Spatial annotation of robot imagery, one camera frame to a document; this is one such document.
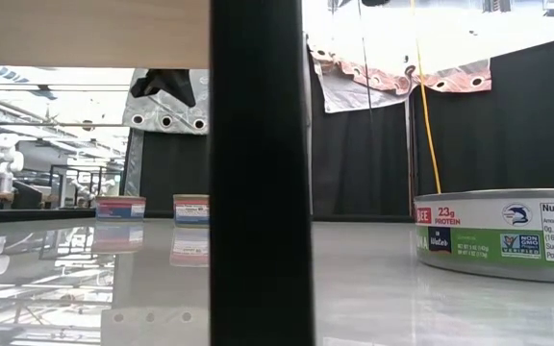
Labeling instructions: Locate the green white label tuna can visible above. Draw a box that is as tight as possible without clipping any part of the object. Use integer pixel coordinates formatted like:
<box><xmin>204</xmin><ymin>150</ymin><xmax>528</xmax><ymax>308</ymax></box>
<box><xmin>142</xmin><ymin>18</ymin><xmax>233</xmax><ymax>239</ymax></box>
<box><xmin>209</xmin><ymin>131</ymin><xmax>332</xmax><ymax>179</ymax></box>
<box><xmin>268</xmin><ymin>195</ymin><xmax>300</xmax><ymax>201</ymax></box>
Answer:
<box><xmin>414</xmin><ymin>187</ymin><xmax>554</xmax><ymax>284</ymax></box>

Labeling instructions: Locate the wooden shelf board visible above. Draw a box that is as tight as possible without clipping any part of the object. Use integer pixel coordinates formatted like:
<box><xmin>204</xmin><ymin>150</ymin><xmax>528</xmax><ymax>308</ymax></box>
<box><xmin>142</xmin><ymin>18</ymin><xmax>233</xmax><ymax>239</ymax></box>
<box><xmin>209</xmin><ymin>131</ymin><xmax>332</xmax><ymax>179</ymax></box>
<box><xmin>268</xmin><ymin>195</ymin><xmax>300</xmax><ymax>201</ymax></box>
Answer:
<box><xmin>0</xmin><ymin>0</ymin><xmax>210</xmax><ymax>69</ymax></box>

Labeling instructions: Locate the blue red label seafood can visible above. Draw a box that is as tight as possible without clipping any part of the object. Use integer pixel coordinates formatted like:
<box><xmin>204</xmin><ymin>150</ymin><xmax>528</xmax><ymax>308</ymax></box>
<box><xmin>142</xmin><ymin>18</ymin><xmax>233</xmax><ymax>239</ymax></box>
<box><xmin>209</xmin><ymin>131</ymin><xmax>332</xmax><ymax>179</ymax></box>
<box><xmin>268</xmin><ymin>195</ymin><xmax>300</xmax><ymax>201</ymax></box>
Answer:
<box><xmin>172</xmin><ymin>193</ymin><xmax>211</xmax><ymax>228</ymax></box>
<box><xmin>94</xmin><ymin>195</ymin><xmax>147</xmax><ymax>222</ymax></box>

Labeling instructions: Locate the black shelf side panel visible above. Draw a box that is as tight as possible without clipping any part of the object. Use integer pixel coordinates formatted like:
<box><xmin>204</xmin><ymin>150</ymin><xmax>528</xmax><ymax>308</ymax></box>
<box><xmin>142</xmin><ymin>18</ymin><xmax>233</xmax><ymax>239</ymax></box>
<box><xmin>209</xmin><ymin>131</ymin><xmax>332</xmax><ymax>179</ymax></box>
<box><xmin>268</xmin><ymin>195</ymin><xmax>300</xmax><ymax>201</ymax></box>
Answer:
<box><xmin>208</xmin><ymin>0</ymin><xmax>315</xmax><ymax>346</ymax></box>

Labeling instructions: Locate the grey leaf pattern curtain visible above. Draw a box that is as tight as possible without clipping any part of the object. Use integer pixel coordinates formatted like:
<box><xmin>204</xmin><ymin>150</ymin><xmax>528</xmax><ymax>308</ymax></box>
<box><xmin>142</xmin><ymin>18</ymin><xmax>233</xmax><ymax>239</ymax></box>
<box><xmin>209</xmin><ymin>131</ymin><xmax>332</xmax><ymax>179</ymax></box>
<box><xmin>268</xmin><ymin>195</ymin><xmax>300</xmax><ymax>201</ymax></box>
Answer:
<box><xmin>121</xmin><ymin>67</ymin><xmax>211</xmax><ymax>197</ymax></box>

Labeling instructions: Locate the black curtain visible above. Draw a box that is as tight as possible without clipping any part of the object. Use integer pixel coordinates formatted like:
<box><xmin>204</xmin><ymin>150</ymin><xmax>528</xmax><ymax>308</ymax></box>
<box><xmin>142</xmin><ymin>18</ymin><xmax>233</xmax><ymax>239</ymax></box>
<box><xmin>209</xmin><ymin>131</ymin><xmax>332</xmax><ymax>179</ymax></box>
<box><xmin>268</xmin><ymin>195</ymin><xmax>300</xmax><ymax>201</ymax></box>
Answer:
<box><xmin>311</xmin><ymin>32</ymin><xmax>554</xmax><ymax>223</ymax></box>
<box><xmin>139</xmin><ymin>130</ymin><xmax>211</xmax><ymax>216</ymax></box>

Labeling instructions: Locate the black box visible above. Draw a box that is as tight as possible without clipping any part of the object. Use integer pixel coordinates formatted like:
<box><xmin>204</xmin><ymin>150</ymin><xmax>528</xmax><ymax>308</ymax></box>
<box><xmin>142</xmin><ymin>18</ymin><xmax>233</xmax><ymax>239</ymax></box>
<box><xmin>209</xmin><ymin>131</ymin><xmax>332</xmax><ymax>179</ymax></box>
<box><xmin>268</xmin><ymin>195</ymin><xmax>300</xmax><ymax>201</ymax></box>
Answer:
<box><xmin>11</xmin><ymin>180</ymin><xmax>43</xmax><ymax>210</ymax></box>

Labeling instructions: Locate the white pink grommet curtain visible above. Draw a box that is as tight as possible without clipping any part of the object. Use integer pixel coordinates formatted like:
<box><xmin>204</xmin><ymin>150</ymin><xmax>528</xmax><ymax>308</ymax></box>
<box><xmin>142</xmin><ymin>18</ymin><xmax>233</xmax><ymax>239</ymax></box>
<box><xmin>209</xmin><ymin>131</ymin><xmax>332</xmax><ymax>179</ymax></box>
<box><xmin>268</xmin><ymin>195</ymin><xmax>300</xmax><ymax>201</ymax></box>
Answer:
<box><xmin>304</xmin><ymin>0</ymin><xmax>493</xmax><ymax>114</ymax></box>

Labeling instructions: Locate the grey metal pole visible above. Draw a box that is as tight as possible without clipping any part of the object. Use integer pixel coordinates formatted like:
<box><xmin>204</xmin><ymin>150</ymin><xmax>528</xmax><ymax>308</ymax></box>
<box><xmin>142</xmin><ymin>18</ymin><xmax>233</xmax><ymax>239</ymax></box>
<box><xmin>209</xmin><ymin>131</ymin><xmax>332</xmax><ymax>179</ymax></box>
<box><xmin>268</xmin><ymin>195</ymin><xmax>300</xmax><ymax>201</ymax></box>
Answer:
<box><xmin>404</xmin><ymin>95</ymin><xmax>416</xmax><ymax>217</ymax></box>

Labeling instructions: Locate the black metal rack frame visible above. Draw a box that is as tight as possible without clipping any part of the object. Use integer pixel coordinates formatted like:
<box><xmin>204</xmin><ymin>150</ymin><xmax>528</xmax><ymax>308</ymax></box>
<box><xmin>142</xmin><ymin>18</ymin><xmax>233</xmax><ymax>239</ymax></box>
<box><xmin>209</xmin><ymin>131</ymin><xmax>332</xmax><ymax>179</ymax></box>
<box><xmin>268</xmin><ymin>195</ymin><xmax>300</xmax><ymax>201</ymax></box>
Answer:
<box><xmin>48</xmin><ymin>163</ymin><xmax>124</xmax><ymax>209</ymax></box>

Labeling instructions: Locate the grey metal rail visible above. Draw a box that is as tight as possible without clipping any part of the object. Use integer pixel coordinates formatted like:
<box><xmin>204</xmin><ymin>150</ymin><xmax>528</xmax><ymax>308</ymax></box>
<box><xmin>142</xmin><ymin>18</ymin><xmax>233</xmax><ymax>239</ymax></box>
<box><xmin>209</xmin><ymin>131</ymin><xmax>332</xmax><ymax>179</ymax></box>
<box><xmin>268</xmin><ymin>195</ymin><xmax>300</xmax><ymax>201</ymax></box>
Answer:
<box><xmin>0</xmin><ymin>121</ymin><xmax>132</xmax><ymax>130</ymax></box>

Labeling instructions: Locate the black table frame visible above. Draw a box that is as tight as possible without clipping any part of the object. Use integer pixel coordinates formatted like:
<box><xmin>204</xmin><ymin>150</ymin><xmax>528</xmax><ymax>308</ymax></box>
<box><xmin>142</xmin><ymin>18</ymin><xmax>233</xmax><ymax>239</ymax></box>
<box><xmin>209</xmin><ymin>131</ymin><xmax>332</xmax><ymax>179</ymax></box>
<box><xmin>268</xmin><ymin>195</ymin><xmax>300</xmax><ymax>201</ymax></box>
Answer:
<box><xmin>0</xmin><ymin>207</ymin><xmax>416</xmax><ymax>227</ymax></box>

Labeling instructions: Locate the yellow cable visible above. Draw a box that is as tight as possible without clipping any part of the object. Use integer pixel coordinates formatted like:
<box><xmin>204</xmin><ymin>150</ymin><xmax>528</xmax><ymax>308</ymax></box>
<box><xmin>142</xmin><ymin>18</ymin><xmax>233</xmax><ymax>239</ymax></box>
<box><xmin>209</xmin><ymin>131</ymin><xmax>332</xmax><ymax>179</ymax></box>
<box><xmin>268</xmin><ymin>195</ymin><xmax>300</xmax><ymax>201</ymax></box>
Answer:
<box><xmin>410</xmin><ymin>0</ymin><xmax>444</xmax><ymax>194</ymax></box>

